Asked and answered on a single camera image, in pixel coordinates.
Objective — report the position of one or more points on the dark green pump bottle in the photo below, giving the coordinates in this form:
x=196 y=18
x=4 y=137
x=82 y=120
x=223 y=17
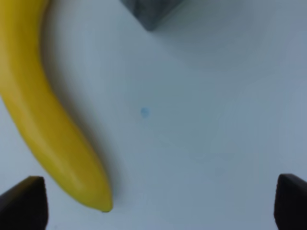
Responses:
x=150 y=13

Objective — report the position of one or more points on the yellow banana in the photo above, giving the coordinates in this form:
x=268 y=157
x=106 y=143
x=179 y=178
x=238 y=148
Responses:
x=50 y=133

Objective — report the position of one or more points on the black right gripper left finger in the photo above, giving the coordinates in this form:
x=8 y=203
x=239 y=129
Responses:
x=25 y=206

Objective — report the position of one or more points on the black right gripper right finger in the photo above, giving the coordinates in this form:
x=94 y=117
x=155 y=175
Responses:
x=290 y=206

